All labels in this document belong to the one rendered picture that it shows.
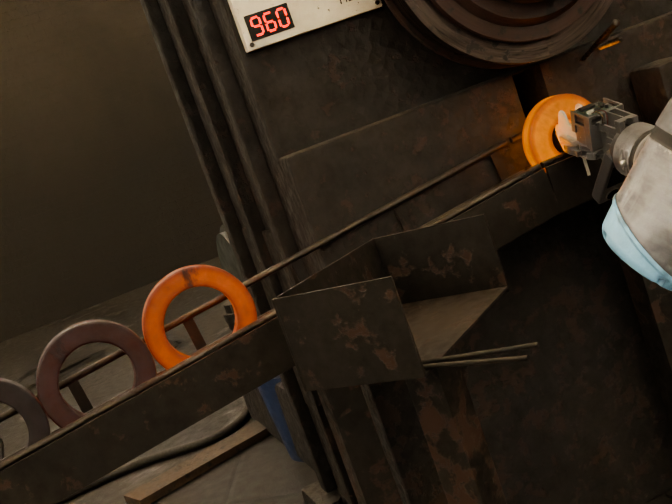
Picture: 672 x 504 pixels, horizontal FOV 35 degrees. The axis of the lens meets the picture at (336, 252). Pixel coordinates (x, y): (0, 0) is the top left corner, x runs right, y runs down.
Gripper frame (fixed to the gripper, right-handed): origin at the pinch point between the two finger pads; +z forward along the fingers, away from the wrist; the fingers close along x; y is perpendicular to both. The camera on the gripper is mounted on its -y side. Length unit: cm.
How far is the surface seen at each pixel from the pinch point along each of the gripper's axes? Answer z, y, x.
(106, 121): 591, -144, 2
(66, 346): -2, -2, 93
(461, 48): 2.7, 20.0, 15.5
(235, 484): 90, -108, 63
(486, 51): 2.1, 18.2, 11.3
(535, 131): -0.8, 2.3, 5.9
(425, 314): -28, -6, 45
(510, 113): 7.6, 3.5, 5.6
